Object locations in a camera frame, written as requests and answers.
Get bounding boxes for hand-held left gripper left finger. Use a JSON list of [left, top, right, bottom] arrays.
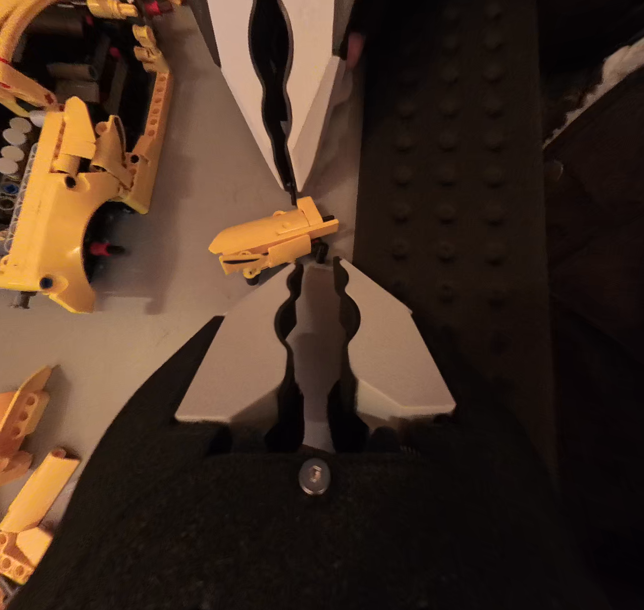
[[174, 264, 303, 430]]

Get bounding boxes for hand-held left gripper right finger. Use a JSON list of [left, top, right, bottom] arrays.
[[335, 258, 457, 432]]

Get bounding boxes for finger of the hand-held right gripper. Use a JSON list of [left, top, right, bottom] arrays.
[[200, 0, 299, 205], [274, 0, 354, 193]]

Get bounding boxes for yellow brick panel piece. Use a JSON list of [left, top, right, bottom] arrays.
[[209, 196, 341, 279]]

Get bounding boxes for yellow brick car model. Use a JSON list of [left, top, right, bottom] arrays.
[[0, 0, 187, 314]]

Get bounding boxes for pile of yellow brick pieces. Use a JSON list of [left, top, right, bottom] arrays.
[[0, 364, 81, 586]]

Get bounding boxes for person's right hand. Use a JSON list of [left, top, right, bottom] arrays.
[[342, 27, 369, 71]]

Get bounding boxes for black studded mat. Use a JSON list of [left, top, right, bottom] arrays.
[[347, 0, 559, 490]]

